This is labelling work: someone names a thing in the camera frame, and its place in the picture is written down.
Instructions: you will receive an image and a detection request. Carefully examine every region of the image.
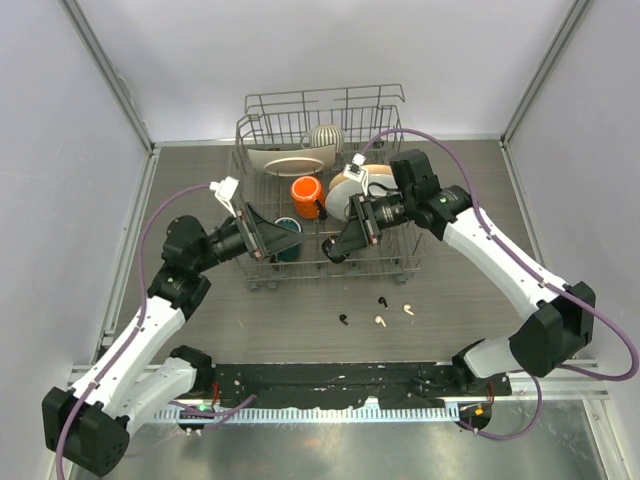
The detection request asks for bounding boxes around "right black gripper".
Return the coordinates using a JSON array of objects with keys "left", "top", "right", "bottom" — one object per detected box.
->
[{"left": 331, "top": 190, "right": 416, "bottom": 257}]

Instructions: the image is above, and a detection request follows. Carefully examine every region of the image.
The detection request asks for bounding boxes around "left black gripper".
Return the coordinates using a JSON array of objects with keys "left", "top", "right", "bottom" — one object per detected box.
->
[{"left": 193, "top": 201, "right": 304, "bottom": 273}]

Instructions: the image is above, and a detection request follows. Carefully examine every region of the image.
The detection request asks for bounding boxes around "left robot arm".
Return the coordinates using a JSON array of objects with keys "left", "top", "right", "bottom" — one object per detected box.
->
[{"left": 42, "top": 204, "right": 304, "bottom": 477}]

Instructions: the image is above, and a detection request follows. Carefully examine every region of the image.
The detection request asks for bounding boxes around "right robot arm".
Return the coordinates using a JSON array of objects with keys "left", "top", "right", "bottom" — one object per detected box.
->
[{"left": 322, "top": 150, "right": 595, "bottom": 395}]

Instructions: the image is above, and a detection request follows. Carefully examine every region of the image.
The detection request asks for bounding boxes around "dark green ceramic mug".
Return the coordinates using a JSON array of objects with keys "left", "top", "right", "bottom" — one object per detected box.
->
[{"left": 272, "top": 216, "right": 304, "bottom": 263}]

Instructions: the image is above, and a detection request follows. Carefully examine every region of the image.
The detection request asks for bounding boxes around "orange ceramic mug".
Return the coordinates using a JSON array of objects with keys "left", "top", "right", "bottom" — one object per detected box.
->
[{"left": 290, "top": 176, "right": 327, "bottom": 220}]

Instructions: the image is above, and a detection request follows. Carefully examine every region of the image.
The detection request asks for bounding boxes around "beige ceramic plate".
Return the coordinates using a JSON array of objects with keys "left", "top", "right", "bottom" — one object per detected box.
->
[{"left": 328, "top": 164, "right": 392, "bottom": 190}]

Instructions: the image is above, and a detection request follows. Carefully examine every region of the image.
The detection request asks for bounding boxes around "cream oval dish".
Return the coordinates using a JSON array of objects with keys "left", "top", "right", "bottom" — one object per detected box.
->
[{"left": 246, "top": 145, "right": 336, "bottom": 177}]

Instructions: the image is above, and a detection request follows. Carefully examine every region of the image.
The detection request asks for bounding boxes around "striped grey white cup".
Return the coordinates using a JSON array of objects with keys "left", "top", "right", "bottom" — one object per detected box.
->
[{"left": 300, "top": 124, "right": 345, "bottom": 153}]

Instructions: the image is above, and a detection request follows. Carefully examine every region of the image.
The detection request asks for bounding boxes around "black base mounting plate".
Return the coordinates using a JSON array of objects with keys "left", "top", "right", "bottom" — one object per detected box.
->
[{"left": 214, "top": 362, "right": 512, "bottom": 410}]

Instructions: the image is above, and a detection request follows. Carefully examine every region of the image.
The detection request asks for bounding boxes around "white plate with foot ring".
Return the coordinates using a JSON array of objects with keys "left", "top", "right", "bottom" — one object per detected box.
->
[{"left": 325, "top": 174, "right": 362, "bottom": 221}]

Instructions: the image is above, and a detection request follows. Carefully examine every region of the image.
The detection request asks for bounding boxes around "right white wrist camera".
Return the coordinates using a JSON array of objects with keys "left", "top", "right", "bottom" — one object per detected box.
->
[{"left": 343, "top": 153, "right": 370, "bottom": 195}]

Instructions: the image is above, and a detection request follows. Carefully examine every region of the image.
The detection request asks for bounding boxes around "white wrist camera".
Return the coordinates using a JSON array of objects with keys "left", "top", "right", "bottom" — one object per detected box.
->
[
  {"left": 209, "top": 176, "right": 239, "bottom": 217},
  {"left": 343, "top": 153, "right": 370, "bottom": 195}
]

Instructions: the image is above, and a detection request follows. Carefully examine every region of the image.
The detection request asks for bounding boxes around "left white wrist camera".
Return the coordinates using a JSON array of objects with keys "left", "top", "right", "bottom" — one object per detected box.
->
[{"left": 209, "top": 176, "right": 239, "bottom": 217}]

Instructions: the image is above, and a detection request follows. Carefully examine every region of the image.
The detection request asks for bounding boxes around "grey wire dish rack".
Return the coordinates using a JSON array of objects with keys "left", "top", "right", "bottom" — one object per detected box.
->
[{"left": 230, "top": 83, "right": 425, "bottom": 289}]

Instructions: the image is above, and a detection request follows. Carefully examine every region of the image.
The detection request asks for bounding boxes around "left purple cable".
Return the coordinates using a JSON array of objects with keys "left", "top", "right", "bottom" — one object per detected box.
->
[{"left": 54, "top": 183, "right": 259, "bottom": 480}]

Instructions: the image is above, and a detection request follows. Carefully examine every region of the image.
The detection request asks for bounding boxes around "white perforated cable rail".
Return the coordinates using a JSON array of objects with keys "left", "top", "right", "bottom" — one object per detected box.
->
[{"left": 154, "top": 403, "right": 461, "bottom": 424}]

